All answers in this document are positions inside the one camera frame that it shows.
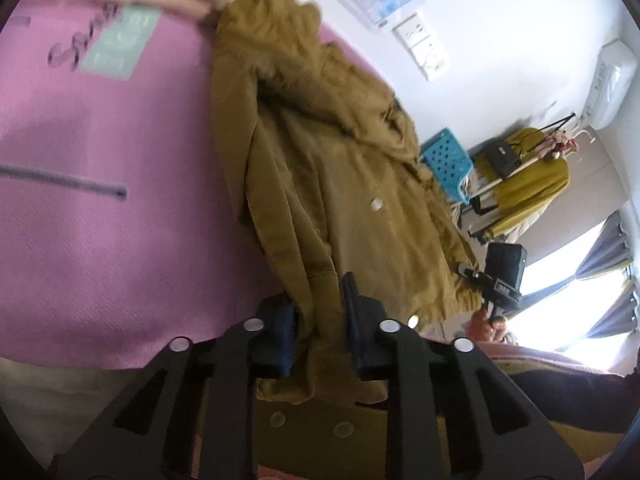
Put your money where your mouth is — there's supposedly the white wall power socket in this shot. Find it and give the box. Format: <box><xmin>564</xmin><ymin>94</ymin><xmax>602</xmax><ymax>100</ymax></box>
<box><xmin>406</xmin><ymin>32</ymin><xmax>437</xmax><ymax>62</ymax></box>
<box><xmin>392</xmin><ymin>12</ymin><xmax>423</xmax><ymax>44</ymax></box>

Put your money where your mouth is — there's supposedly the olive brown jacket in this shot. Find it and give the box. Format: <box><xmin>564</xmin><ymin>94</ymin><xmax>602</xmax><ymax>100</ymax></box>
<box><xmin>210</xmin><ymin>0</ymin><xmax>626</xmax><ymax>466</ymax></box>

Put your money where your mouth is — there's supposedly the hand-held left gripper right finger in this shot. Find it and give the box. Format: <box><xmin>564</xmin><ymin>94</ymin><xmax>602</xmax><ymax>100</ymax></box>
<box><xmin>340</xmin><ymin>272</ymin><xmax>586</xmax><ymax>480</ymax></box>

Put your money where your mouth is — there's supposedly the blue perforated plastic basket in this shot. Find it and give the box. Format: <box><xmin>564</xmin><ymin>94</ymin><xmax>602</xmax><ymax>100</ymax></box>
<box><xmin>419</xmin><ymin>129</ymin><xmax>475</xmax><ymax>183</ymax></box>
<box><xmin>449</xmin><ymin>175</ymin><xmax>477</xmax><ymax>207</ymax></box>

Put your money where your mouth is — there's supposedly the person's right forearm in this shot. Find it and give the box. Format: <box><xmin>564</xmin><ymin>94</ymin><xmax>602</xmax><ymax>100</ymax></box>
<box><xmin>487</xmin><ymin>342</ymin><xmax>638</xmax><ymax>437</ymax></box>

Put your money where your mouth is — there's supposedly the grey curtain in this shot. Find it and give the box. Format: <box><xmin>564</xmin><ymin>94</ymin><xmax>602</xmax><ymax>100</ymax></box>
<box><xmin>585</xmin><ymin>280</ymin><xmax>640</xmax><ymax>341</ymax></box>
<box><xmin>575</xmin><ymin>210</ymin><xmax>633</xmax><ymax>282</ymax></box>

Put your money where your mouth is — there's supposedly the plush rabbit toy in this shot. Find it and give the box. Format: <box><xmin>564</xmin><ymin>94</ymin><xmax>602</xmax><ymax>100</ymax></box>
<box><xmin>542</xmin><ymin>130</ymin><xmax>581</xmax><ymax>161</ymax></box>

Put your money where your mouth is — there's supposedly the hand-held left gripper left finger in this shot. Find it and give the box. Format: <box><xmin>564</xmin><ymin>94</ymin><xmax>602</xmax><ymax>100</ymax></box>
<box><xmin>50</xmin><ymin>295</ymin><xmax>301</xmax><ymax>480</ymax></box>

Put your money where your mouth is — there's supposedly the black handbag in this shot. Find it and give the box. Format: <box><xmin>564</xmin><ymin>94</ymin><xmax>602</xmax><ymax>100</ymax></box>
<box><xmin>485</xmin><ymin>139</ymin><xmax>523</xmax><ymax>180</ymax></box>

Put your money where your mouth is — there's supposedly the peach folded cloth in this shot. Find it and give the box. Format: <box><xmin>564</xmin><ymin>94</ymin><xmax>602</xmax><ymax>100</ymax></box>
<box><xmin>115</xmin><ymin>0</ymin><xmax>224</xmax><ymax>24</ymax></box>

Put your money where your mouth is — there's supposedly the pink daisy print blanket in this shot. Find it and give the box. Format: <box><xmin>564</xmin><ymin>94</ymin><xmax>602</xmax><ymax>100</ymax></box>
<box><xmin>0</xmin><ymin>0</ymin><xmax>401</xmax><ymax>376</ymax></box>

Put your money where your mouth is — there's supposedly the white wall data socket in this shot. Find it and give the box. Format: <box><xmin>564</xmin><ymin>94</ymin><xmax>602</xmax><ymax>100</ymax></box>
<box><xmin>419</xmin><ymin>50</ymin><xmax>447</xmax><ymax>81</ymax></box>

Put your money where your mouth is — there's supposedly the person's right hand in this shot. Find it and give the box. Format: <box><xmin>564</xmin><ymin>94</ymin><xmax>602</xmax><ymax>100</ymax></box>
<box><xmin>472</xmin><ymin>307</ymin><xmax>508</xmax><ymax>345</ymax></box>

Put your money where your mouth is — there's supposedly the white air conditioner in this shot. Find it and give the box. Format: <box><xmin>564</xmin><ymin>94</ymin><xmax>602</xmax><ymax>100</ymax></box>
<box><xmin>582</xmin><ymin>40</ymin><xmax>638</xmax><ymax>128</ymax></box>

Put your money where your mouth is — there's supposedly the yellow hanging garment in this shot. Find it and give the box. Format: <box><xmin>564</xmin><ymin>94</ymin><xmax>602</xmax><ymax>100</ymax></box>
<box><xmin>472</xmin><ymin>127</ymin><xmax>571</xmax><ymax>237</ymax></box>

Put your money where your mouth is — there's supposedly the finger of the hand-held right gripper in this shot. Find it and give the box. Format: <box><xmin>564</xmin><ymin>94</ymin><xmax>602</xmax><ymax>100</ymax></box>
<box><xmin>459</xmin><ymin>262</ymin><xmax>494</xmax><ymax>289</ymax></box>

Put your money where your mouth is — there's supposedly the white bed mattress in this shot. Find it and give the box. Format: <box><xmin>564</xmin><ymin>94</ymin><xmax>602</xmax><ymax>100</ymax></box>
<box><xmin>0</xmin><ymin>357</ymin><xmax>157</xmax><ymax>471</ymax></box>

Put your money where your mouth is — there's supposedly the white coat rack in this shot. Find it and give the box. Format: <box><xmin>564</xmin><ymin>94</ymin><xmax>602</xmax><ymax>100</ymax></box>
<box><xmin>467</xmin><ymin>112</ymin><xmax>598</xmax><ymax>236</ymax></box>

